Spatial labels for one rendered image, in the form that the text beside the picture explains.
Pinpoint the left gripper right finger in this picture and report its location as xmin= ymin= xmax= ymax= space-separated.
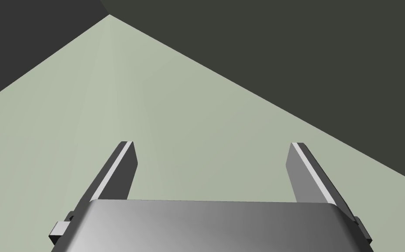
xmin=285 ymin=142 xmax=354 ymax=217

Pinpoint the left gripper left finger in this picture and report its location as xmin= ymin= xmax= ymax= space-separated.
xmin=77 ymin=140 xmax=139 ymax=213

